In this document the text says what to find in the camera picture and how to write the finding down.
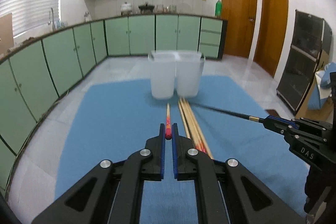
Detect red patterned chopstick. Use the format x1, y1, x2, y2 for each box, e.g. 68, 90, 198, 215
165, 103, 172, 140

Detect green lower kitchen cabinets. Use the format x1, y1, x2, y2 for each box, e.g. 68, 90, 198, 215
1, 14, 228, 193

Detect blue white cloth pile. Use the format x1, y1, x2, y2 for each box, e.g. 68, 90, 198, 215
308, 63, 335, 110

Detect blue table mat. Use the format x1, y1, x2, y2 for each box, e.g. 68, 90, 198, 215
55, 76, 308, 223

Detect wooden chopstick silver band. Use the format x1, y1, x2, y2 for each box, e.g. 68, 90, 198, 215
181, 98, 214, 159

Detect black glass cabinet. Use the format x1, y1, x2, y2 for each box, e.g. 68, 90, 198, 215
276, 10, 333, 114

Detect wooden chopstick bundle piece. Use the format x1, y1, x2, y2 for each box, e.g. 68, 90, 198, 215
178, 100, 191, 139

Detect right wooden door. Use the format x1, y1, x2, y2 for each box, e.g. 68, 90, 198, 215
253, 0, 289, 77

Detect wooden door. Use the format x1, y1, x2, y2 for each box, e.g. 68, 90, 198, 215
222, 0, 257, 59
253, 0, 289, 77

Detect right white plastic cup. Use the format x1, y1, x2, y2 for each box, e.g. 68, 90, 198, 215
176, 50, 205, 98

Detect white plastic cup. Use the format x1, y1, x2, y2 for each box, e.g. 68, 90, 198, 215
148, 51, 176, 100
176, 50, 205, 98

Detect green bottle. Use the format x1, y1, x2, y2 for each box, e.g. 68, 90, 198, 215
215, 0, 222, 18

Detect left wooden door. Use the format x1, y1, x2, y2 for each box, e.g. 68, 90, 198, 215
222, 0, 257, 59

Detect left white plastic cup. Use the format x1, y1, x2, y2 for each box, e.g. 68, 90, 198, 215
148, 51, 176, 100

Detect chrome sink faucet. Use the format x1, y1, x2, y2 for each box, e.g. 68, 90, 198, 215
48, 7, 56, 31

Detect black wok on stove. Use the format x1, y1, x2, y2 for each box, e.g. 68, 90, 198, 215
138, 2, 155, 14

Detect white pot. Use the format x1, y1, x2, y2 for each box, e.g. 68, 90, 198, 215
120, 2, 133, 15

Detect brown cardboard board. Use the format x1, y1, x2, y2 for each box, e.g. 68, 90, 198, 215
0, 13, 14, 55

